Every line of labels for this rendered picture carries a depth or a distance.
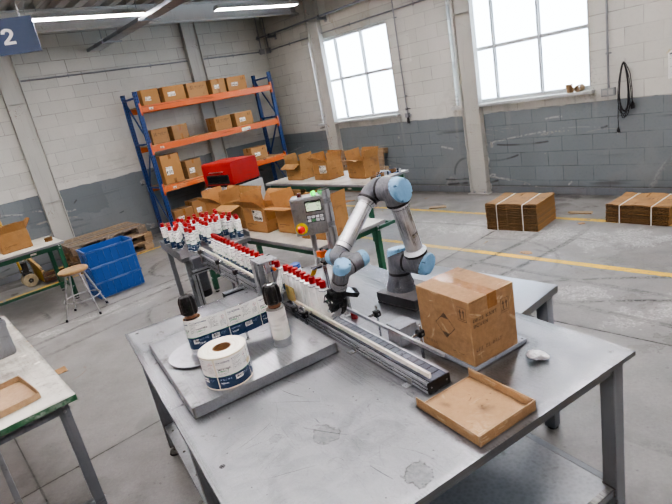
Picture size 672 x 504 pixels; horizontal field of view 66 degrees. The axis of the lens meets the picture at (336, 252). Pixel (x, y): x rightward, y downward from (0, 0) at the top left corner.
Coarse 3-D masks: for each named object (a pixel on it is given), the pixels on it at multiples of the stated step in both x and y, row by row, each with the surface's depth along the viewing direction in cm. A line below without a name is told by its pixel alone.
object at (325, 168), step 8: (320, 152) 734; (328, 152) 736; (336, 152) 705; (312, 160) 715; (320, 160) 700; (328, 160) 700; (336, 160) 709; (320, 168) 713; (328, 168) 702; (336, 168) 710; (320, 176) 719; (328, 176) 706; (336, 176) 712
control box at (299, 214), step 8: (296, 200) 250; (304, 200) 249; (296, 208) 251; (304, 208) 250; (296, 216) 252; (304, 216) 252; (296, 224) 253; (304, 224) 253; (312, 224) 253; (320, 224) 253; (296, 232) 255; (312, 232) 254; (320, 232) 254
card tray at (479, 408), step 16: (464, 384) 190; (480, 384) 188; (496, 384) 182; (416, 400) 182; (432, 400) 184; (448, 400) 182; (464, 400) 180; (480, 400) 179; (496, 400) 177; (512, 400) 176; (528, 400) 171; (432, 416) 176; (448, 416) 174; (464, 416) 172; (480, 416) 171; (496, 416) 169; (512, 416) 163; (464, 432) 162; (480, 432) 163; (496, 432) 160
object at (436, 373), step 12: (348, 324) 245; (348, 336) 234; (372, 336) 229; (372, 348) 218; (396, 348) 215; (396, 360) 206; (408, 360) 204; (420, 360) 202; (432, 372) 193; (444, 372) 191
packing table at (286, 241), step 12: (348, 216) 490; (372, 228) 454; (252, 240) 481; (264, 240) 464; (276, 240) 455; (288, 240) 448; (300, 240) 441; (324, 240) 427; (300, 252) 437; (312, 252) 424; (384, 264) 468; (216, 276) 588; (216, 288) 589
